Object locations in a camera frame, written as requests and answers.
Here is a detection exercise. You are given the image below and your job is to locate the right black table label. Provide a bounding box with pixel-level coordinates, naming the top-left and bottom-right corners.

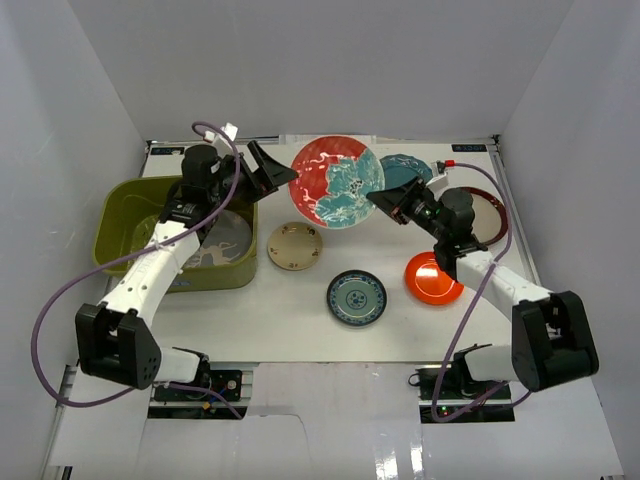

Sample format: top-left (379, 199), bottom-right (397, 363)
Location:
top-left (451, 144), bottom-right (487, 153)

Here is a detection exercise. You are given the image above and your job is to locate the grey plate with white deer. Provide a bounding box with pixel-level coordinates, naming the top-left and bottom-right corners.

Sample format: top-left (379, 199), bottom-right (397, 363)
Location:
top-left (184, 210), bottom-right (252, 268)

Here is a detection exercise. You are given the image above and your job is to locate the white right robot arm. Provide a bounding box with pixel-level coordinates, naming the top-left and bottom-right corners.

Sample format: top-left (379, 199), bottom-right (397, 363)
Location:
top-left (367, 179), bottom-right (599, 399)

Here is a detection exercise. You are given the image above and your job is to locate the small cream plate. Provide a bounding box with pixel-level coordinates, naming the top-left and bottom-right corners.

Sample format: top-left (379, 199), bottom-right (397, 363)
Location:
top-left (266, 222), bottom-right (323, 271)

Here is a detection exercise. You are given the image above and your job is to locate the orange plate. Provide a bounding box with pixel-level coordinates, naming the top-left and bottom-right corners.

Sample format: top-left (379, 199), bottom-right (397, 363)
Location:
top-left (404, 251), bottom-right (464, 306)

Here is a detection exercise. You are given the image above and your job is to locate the green plastic bin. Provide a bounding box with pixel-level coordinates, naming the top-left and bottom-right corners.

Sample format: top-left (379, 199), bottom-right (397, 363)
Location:
top-left (93, 176), bottom-right (258, 293)

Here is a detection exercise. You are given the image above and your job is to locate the blue patterned small plate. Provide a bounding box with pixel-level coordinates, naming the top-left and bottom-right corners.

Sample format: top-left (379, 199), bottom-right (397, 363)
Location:
top-left (326, 269), bottom-right (388, 328)

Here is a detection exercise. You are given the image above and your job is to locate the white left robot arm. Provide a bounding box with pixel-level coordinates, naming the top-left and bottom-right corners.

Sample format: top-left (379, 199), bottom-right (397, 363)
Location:
top-left (75, 141), bottom-right (298, 399)

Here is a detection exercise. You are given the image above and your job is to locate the dark red rimmed plate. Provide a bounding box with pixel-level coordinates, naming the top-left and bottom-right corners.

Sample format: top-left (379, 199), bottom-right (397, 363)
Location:
top-left (462, 186), bottom-right (508, 246)

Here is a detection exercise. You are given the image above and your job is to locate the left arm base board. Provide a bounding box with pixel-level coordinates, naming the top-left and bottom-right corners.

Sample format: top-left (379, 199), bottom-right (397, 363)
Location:
top-left (148, 369), bottom-right (248, 420)

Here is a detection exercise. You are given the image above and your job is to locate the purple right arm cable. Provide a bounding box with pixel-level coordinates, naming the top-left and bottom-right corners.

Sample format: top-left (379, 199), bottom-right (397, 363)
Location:
top-left (430, 159), bottom-right (534, 424)

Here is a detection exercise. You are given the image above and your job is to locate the teal scalloped plate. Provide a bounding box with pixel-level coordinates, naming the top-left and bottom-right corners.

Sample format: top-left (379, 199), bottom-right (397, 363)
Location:
top-left (380, 154), bottom-right (434, 189)

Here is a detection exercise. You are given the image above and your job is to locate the black table label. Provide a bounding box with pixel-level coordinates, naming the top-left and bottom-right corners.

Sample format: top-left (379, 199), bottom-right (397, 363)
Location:
top-left (451, 144), bottom-right (487, 153)
top-left (149, 146), bottom-right (185, 156)

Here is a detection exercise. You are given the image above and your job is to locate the red plate with teal flower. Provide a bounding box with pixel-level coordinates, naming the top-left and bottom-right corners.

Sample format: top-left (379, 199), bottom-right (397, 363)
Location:
top-left (289, 135), bottom-right (385, 230)

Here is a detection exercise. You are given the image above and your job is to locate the right arm base board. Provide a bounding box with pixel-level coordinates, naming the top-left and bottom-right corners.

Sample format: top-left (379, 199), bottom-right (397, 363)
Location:
top-left (407, 366), bottom-right (515, 425)

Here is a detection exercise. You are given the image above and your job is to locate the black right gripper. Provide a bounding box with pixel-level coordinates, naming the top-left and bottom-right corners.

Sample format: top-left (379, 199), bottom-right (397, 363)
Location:
top-left (367, 176), bottom-right (449, 243)

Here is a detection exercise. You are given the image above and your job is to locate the left black table label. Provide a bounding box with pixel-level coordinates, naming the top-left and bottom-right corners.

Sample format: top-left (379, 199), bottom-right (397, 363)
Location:
top-left (149, 146), bottom-right (185, 156)

